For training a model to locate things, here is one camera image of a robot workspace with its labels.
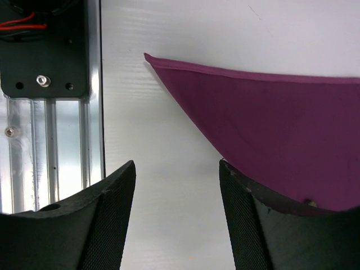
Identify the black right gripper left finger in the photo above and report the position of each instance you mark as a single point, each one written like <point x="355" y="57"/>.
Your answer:
<point x="84" y="231"/>

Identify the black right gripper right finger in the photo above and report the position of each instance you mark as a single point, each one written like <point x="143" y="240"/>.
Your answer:
<point x="270" y="231"/>

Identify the purple cloth napkin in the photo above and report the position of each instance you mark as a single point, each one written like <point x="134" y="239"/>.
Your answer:
<point x="297" y="135"/>

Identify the aluminium front rail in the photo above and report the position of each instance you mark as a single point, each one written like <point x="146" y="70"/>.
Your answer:
<point x="52" y="148"/>

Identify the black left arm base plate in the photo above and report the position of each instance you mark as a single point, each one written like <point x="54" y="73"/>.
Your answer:
<point x="44" y="49"/>

